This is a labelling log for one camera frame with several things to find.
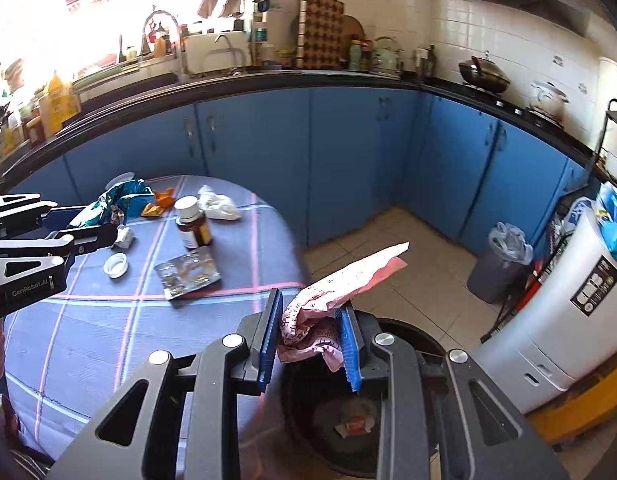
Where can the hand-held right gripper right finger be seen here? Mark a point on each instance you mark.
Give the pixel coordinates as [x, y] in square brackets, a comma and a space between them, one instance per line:
[349, 350]

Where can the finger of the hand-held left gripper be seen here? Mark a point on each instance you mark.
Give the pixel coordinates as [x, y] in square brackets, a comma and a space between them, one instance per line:
[88, 239]
[63, 217]

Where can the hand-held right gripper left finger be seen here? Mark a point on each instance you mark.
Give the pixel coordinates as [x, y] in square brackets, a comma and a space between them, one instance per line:
[268, 340]

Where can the white paper ball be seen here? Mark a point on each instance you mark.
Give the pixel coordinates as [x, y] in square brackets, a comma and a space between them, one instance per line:
[124, 237]

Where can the white bottle cap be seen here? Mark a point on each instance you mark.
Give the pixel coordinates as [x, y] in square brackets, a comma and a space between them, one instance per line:
[115, 265]

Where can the teal foil snack bag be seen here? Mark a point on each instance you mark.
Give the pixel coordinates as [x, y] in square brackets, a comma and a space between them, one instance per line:
[131, 197]

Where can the black trash bin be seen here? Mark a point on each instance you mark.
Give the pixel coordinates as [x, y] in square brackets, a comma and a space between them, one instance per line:
[318, 410]

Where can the pink paper wrapper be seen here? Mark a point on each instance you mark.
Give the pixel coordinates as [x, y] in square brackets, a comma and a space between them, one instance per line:
[338, 280]

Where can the silver blister pack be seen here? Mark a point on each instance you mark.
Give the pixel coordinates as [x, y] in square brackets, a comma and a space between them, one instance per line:
[188, 272]

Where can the brown medicine bottle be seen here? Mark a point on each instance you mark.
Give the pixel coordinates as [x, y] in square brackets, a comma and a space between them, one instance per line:
[193, 227]

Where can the red and white wrapper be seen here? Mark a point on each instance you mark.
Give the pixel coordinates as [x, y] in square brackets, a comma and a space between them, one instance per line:
[356, 425]

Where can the blue plaid tablecloth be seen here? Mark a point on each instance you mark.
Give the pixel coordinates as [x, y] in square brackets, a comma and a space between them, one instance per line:
[113, 340]

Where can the yellow bag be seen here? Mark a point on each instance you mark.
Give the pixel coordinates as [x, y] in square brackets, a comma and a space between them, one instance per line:
[58, 105]

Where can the crumpled white tissue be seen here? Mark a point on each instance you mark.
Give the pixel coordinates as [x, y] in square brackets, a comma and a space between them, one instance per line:
[221, 206]

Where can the grey bin with plastic bag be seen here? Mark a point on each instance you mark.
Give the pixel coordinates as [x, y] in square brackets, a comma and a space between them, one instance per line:
[493, 275]

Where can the blue kitchen cabinets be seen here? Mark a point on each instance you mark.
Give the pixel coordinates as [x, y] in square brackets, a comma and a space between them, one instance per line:
[348, 160]

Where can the chrome kitchen faucet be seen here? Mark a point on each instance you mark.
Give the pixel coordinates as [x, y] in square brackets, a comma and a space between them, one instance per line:
[181, 60]

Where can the white washing machine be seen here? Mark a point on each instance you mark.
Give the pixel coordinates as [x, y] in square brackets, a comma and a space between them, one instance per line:
[548, 340]

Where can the red canister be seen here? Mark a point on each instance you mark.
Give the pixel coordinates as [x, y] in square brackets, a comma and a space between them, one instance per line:
[538, 272]

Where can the white countertop appliance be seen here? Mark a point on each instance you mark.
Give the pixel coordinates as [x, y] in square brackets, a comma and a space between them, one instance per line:
[203, 55]

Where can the yellow plastic base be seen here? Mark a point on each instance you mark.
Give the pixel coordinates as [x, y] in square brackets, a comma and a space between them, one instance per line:
[578, 410]

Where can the black kitchen countertop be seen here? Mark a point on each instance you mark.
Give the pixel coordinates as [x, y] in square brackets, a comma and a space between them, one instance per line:
[338, 80]

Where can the black gas stove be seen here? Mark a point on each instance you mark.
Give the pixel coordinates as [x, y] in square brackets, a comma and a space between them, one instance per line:
[508, 105]

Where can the pale green kettle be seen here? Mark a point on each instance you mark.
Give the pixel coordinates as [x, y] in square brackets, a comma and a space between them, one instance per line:
[386, 60]

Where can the teal jar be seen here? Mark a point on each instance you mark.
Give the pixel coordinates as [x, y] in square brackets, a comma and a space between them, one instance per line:
[356, 55]

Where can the dark glass bottle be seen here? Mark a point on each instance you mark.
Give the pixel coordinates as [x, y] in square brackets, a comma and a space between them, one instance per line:
[431, 62]

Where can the blue plastic bags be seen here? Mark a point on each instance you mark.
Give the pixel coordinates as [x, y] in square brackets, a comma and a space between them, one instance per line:
[615, 210]

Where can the black wok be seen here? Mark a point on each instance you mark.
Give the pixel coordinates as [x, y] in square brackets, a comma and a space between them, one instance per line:
[483, 77]

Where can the checkered cutting board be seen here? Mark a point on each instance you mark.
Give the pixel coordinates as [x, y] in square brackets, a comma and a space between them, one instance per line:
[321, 30]

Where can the round wooden board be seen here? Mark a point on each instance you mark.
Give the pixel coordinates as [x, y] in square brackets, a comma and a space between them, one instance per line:
[356, 27]

